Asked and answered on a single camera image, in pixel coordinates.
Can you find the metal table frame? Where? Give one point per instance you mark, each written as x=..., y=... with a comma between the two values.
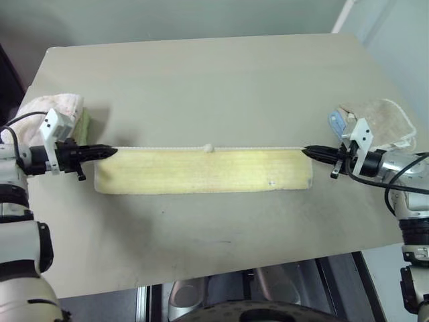
x=355, y=288

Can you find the yellow towel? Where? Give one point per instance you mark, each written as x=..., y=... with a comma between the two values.
x=201, y=171

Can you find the dark wooden furniture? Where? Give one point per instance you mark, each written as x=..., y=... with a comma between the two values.
x=8, y=77

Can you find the green folded towel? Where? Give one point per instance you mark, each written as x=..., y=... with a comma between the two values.
x=82, y=129

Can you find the dark rounded dotted shape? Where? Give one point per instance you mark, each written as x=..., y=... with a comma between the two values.
x=218, y=312

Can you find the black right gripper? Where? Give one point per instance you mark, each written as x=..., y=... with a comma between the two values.
x=345, y=157

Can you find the blue folded towel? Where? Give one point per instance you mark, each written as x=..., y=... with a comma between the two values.
x=336, y=122

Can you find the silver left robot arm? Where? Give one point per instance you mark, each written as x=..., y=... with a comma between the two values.
x=20, y=234

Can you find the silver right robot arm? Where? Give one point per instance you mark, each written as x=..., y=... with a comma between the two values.
x=414, y=214

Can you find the pink folded towel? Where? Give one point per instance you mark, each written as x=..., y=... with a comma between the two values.
x=67, y=102

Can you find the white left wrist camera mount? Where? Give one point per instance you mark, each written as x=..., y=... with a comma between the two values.
x=57, y=125

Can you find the beige folded towel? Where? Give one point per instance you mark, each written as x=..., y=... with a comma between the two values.
x=385, y=115

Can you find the white wall pipe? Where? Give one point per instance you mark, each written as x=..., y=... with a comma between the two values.
x=343, y=16

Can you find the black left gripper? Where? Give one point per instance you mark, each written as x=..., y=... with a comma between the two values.
x=68, y=156

